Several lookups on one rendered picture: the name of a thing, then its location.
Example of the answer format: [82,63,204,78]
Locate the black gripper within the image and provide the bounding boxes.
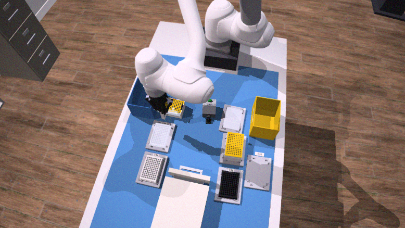
[145,93,174,120]

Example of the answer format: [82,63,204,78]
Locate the yellow open-top bin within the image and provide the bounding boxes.
[249,96,281,140]

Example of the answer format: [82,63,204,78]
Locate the blue open-top bin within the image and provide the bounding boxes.
[127,78,157,119]

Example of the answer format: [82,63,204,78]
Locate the blue bench mat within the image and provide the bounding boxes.
[90,66,279,228]

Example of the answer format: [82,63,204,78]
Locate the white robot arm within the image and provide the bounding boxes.
[135,0,275,104]

